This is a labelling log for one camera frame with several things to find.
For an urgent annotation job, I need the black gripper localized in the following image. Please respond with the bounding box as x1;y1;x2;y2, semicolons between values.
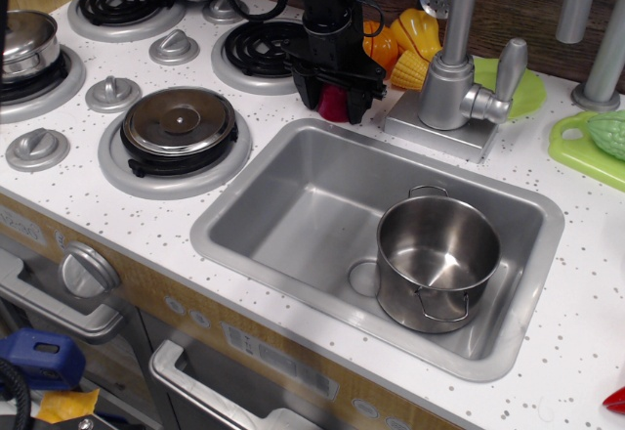
282;26;386;125

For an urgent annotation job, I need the red toy sweet potato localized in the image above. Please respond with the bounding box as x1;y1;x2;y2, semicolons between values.
317;83;349;123

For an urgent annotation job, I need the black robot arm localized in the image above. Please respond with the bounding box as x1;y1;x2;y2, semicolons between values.
282;0;386;124

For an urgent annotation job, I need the grey sink basin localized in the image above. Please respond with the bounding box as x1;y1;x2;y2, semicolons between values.
190;119;564;382

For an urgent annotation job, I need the steel pot in sink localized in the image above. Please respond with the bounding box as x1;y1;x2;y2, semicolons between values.
376;185;501;333

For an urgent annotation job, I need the steel lidded pot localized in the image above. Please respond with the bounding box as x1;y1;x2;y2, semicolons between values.
2;10;61;84

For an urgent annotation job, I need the orange toy pumpkin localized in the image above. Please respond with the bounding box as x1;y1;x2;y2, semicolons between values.
362;21;399;73

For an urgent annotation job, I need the yellow toy corn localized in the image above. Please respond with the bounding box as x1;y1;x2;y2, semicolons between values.
390;51;430;91

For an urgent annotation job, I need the back right coil burner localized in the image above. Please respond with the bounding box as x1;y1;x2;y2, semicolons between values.
211;20;306;96

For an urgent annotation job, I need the coil burner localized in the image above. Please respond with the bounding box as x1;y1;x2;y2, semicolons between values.
67;0;186;43
211;20;306;96

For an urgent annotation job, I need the silver toy faucet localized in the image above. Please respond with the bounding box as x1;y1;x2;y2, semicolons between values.
383;0;597;165

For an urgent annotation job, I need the silver stove knob back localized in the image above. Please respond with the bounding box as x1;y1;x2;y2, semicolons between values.
202;0;243;24

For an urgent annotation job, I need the silver stove knob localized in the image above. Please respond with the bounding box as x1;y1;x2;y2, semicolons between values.
5;128;70;172
148;29;200;66
85;75;142;113
202;0;243;24

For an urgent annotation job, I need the front right stove burner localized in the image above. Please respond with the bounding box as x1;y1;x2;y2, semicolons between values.
98;98;252;200

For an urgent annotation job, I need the stove burner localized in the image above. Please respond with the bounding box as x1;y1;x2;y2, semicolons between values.
98;98;252;200
1;46;86;124

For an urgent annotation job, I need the steel lid on burner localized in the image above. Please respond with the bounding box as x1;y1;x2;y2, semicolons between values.
120;87;236;157

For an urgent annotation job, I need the silver stove knob centre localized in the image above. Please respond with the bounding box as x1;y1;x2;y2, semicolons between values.
148;29;200;66

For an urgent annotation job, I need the light green plate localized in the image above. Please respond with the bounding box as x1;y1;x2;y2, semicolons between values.
474;58;547;120

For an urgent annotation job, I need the silver stove knob middle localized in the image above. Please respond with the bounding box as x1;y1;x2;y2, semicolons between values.
85;75;142;113

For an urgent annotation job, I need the back left coil burner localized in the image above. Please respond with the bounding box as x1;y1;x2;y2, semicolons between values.
67;0;186;43

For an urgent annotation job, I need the green cutting board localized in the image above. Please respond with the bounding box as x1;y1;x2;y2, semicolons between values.
548;111;624;192

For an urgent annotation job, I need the green toy bitter gourd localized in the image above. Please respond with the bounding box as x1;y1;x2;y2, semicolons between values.
587;110;624;161

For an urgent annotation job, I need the front left stove burner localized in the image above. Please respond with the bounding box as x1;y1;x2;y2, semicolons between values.
1;46;86;124

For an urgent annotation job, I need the silver stove knob front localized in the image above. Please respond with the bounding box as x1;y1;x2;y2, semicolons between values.
5;128;70;172

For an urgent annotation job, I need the silver oven dial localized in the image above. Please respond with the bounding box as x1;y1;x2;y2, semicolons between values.
58;241;121;299

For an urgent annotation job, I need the blue clamp tool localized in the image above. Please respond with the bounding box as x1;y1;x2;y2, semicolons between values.
1;328;86;391

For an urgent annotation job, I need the red toy pepper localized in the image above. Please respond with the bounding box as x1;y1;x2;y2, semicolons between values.
603;387;625;413

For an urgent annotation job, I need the yellow tape piece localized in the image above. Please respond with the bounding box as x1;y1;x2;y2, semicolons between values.
36;388;100;424

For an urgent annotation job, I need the grey post with base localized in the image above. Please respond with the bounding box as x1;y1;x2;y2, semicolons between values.
571;0;624;112

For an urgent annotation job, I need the silver dishwasher door handle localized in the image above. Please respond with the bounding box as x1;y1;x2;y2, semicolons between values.
149;339;318;430

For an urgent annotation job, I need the silver oven door handle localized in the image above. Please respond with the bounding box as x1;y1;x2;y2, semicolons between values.
1;249;125;345

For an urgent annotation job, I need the black cable loop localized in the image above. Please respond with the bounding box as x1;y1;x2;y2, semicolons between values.
0;357;33;430

